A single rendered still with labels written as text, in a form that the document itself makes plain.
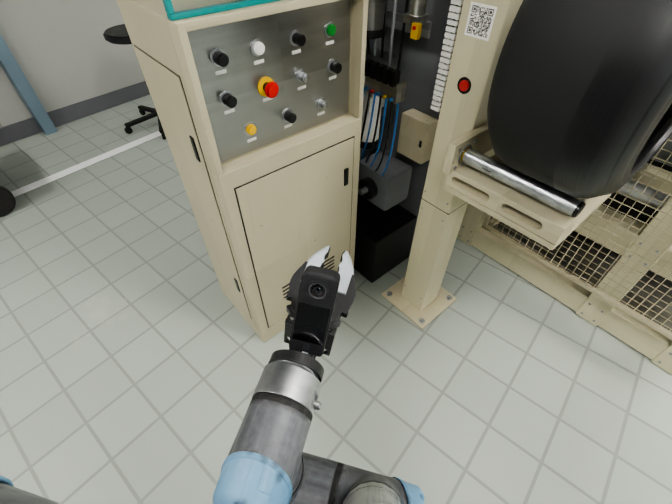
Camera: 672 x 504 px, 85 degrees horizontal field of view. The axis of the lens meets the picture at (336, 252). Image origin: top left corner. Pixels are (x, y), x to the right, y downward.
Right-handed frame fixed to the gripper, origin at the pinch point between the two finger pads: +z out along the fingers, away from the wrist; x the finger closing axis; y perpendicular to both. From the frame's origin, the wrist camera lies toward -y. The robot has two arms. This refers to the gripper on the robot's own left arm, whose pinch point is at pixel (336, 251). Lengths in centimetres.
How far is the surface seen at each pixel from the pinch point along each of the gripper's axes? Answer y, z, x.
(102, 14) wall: 73, 249, -253
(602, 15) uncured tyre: -30, 40, 31
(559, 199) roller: 9, 46, 48
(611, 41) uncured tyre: -27, 37, 34
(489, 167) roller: 11, 57, 32
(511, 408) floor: 97, 33, 78
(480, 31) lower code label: -16, 73, 18
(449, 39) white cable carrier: -11, 80, 11
